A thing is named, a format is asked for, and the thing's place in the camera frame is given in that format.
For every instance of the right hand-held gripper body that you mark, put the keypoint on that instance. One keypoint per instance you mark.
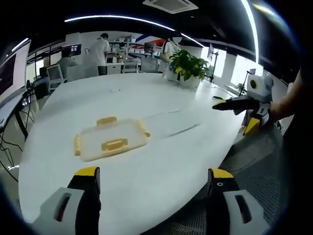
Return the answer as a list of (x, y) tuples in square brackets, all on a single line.
[(259, 90)]

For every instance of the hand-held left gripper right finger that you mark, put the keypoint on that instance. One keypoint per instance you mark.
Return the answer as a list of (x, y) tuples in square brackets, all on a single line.
[(227, 195)]

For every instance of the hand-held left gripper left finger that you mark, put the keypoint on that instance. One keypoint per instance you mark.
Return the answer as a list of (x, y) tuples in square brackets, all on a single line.
[(71, 195)]

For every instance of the clear lid with yellow buckles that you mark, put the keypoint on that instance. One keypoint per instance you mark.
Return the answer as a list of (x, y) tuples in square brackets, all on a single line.
[(111, 138)]

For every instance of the black tripod stand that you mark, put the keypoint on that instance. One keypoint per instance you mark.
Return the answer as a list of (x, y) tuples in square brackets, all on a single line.
[(245, 83)]

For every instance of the grey mesh chair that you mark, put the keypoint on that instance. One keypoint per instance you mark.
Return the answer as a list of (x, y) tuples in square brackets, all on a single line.
[(254, 171)]

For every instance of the person's dark clothing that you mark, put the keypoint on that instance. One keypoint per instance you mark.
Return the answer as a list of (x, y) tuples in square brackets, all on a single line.
[(299, 147)]

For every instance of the monitor on stand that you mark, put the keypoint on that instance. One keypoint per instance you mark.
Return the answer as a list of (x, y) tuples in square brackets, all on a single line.
[(212, 55)]

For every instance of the white plant pot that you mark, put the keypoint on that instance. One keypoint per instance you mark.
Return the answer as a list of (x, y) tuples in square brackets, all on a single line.
[(182, 79)]

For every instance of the green potted plant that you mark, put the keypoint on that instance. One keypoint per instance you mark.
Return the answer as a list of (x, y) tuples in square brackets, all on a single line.
[(188, 64)]

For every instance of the curved ceiling light strip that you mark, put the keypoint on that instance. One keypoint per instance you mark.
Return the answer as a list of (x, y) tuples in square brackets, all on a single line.
[(252, 29)]

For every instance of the ceiling air vent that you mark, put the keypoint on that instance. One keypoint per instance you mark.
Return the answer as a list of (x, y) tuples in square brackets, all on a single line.
[(171, 5)]

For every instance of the white office chair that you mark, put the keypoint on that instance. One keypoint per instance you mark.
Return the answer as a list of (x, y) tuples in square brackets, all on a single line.
[(55, 76)]

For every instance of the large dark monitor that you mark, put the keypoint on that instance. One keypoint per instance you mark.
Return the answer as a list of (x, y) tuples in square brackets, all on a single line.
[(11, 73)]

